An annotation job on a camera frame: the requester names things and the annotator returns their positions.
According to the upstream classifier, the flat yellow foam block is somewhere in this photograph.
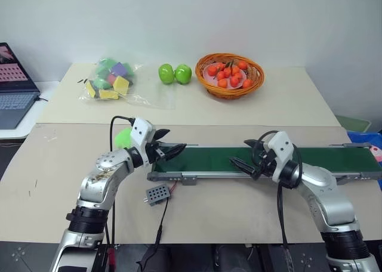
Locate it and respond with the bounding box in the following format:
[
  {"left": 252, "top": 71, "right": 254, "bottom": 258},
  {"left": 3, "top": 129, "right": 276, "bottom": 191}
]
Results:
[{"left": 98, "top": 89, "right": 121, "bottom": 101}]

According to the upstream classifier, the green conveyor belt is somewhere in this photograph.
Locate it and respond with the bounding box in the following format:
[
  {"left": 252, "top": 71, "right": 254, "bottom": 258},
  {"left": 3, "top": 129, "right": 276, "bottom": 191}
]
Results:
[{"left": 146, "top": 143, "right": 382, "bottom": 186}]

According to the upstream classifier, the white side table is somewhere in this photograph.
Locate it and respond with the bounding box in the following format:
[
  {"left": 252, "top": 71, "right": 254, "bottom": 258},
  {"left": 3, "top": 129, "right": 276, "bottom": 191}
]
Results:
[{"left": 0, "top": 81, "right": 61, "bottom": 140}]

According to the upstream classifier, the small yellow foam block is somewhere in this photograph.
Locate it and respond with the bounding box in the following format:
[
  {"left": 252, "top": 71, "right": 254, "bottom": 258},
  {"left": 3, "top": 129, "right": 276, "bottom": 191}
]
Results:
[{"left": 85, "top": 80, "right": 98, "bottom": 98}]

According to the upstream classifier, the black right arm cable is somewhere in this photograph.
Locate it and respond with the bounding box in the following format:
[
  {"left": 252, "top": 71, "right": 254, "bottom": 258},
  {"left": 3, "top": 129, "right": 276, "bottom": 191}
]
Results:
[{"left": 249, "top": 130, "right": 304, "bottom": 272}]

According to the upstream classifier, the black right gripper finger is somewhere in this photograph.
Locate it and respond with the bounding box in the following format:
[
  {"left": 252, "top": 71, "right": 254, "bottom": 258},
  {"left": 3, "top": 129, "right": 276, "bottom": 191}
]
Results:
[
  {"left": 228, "top": 156, "right": 260, "bottom": 181},
  {"left": 244, "top": 138, "right": 264, "bottom": 154}
]

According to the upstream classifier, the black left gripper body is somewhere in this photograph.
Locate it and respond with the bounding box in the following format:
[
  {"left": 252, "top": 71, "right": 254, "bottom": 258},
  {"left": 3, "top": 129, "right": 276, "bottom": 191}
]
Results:
[{"left": 145, "top": 140, "right": 167, "bottom": 166}]

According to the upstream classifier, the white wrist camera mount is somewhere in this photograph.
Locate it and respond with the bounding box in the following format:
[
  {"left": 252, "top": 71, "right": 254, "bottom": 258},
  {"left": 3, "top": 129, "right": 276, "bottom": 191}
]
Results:
[
  {"left": 130, "top": 118, "right": 156, "bottom": 167},
  {"left": 263, "top": 131, "right": 295, "bottom": 184}
]

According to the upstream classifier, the large yellow foam block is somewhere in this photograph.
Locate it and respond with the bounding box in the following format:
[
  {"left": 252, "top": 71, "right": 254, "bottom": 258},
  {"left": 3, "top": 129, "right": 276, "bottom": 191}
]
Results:
[{"left": 112, "top": 75, "right": 130, "bottom": 95}]

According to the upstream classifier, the black control box power cable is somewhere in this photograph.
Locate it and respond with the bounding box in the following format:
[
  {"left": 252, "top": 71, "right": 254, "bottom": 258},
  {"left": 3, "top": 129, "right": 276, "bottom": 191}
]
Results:
[{"left": 135, "top": 197, "right": 170, "bottom": 272}]

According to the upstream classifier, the dark grey laptop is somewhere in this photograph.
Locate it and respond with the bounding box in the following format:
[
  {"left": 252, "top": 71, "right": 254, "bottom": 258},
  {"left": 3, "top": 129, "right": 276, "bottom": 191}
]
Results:
[{"left": 0, "top": 42, "right": 41, "bottom": 130}]

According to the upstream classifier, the purple foam block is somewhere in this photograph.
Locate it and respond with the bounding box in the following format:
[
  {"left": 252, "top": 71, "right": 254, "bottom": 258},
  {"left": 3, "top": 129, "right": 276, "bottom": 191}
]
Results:
[{"left": 110, "top": 61, "right": 130, "bottom": 78}]

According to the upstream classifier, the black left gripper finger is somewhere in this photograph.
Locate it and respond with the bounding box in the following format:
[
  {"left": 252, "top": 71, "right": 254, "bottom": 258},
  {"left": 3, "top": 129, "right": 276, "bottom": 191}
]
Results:
[
  {"left": 161, "top": 144, "right": 187, "bottom": 162},
  {"left": 153, "top": 128, "right": 171, "bottom": 142}
]

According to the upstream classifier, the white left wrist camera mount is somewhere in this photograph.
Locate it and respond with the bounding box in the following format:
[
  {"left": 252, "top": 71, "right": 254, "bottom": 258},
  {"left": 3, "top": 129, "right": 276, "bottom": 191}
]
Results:
[{"left": 130, "top": 118, "right": 156, "bottom": 167}]

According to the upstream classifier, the orange wicker basket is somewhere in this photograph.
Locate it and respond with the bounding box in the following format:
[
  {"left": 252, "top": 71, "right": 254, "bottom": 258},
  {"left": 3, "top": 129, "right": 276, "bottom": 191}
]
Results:
[{"left": 195, "top": 52, "right": 266, "bottom": 100}]

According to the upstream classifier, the grey perforated control box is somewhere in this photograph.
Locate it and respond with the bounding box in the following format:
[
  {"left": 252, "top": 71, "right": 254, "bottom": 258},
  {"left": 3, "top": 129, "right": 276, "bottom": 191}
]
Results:
[{"left": 144, "top": 184, "right": 172, "bottom": 208}]

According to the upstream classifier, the green foam block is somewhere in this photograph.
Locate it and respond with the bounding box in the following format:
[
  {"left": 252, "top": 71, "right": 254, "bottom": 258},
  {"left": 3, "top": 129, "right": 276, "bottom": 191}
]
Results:
[
  {"left": 97, "top": 57, "right": 116, "bottom": 69},
  {"left": 92, "top": 77, "right": 113, "bottom": 91},
  {"left": 121, "top": 61, "right": 135, "bottom": 78}
]

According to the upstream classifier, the green plastic box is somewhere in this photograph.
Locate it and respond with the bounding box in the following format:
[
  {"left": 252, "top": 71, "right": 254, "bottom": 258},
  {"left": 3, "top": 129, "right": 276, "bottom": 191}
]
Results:
[{"left": 334, "top": 114, "right": 372, "bottom": 133}]

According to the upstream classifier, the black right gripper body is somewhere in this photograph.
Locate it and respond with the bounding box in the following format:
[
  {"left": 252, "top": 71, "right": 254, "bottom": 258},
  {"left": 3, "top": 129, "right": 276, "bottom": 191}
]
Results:
[{"left": 252, "top": 143, "right": 277, "bottom": 179}]

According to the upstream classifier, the blue bin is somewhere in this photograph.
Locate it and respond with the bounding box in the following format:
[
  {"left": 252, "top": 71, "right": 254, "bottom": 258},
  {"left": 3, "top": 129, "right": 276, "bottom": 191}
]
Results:
[{"left": 347, "top": 129, "right": 382, "bottom": 150}]

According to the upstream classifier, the green apple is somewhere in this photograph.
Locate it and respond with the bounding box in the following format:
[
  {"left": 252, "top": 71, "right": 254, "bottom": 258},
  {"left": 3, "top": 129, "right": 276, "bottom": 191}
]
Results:
[
  {"left": 158, "top": 63, "right": 175, "bottom": 85},
  {"left": 174, "top": 63, "right": 193, "bottom": 85}
]

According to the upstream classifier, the clear plastic bag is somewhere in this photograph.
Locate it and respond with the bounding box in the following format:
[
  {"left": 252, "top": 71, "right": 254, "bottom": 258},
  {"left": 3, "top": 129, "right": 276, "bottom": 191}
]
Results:
[{"left": 78, "top": 56, "right": 177, "bottom": 110}]

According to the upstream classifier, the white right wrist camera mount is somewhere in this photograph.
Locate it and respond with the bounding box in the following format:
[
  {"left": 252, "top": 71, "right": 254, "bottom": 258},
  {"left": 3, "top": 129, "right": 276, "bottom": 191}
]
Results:
[{"left": 263, "top": 131, "right": 295, "bottom": 184}]

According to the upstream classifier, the white plate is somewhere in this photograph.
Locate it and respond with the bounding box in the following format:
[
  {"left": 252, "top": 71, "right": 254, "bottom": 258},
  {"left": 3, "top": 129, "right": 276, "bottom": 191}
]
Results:
[{"left": 202, "top": 63, "right": 248, "bottom": 89}]

